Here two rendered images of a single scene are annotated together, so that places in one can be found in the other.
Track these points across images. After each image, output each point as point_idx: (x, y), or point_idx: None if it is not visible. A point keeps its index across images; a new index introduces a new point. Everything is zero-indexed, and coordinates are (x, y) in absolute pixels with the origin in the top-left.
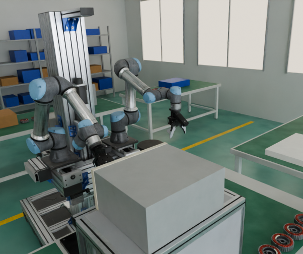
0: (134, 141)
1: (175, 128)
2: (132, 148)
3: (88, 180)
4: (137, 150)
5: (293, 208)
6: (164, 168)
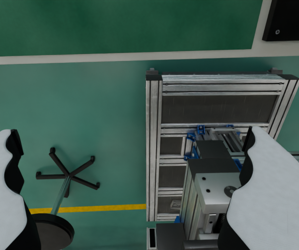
0: (203, 247)
1: (237, 230)
2: (213, 222)
3: None
4: (216, 203)
5: None
6: None
